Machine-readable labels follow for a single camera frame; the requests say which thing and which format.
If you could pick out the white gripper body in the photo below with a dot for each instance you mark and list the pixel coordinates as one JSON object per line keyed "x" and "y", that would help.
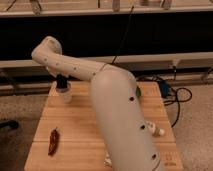
{"x": 55, "y": 73}

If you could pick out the green object behind arm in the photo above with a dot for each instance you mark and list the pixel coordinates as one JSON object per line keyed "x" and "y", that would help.
{"x": 138, "y": 92}

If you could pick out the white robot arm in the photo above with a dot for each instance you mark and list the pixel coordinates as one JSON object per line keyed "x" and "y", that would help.
{"x": 113, "y": 93}

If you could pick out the dried red chili pepper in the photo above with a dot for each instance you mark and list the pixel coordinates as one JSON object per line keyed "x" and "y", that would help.
{"x": 54, "y": 137}

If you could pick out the dark object at left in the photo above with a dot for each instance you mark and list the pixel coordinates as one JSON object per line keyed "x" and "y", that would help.
{"x": 11, "y": 123}

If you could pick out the blue box on floor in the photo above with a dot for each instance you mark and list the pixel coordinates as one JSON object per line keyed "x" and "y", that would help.
{"x": 164, "y": 89}

